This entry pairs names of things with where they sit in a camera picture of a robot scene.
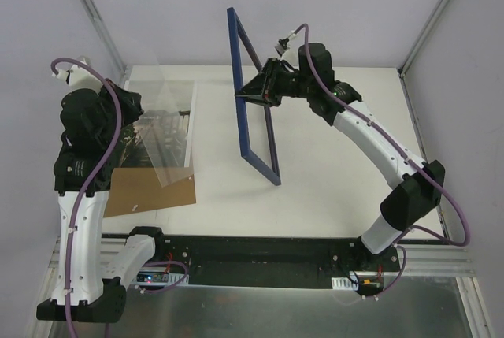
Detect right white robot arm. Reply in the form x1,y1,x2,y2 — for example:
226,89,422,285
235,43,445,271

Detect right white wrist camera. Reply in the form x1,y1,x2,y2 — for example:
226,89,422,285
275,32,298,60

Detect aluminium corner post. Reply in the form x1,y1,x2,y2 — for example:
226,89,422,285
80,0,127,75
398,0,451,79

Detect right aluminium corner post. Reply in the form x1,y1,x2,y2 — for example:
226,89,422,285
398,0,451,79

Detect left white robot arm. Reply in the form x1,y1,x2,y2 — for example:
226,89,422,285
36,80,167,323

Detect white cable duct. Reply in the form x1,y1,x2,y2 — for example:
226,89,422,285
331,277,359,292
132,271,189,287

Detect transparent plastic sheet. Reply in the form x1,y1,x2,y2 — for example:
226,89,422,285
125,65,197,187

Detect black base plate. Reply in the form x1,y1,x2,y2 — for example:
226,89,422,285
147,236,401,289

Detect aluminium front rail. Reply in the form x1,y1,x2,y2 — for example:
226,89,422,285
27,235,485,338

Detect left white cable duct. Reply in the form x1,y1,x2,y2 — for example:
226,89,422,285
132,271,189,287

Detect brown cardboard backing board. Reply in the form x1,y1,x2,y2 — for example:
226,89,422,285
104,168,196,217

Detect blue wooden picture frame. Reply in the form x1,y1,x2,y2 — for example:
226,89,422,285
227,7,281,186

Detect left aluminium corner post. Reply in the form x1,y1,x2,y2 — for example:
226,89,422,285
80,0,127,75

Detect right white cable duct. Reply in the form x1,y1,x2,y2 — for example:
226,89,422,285
331,277,359,292

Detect pier landscape photo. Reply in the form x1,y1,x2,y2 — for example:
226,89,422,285
120,80,196,168

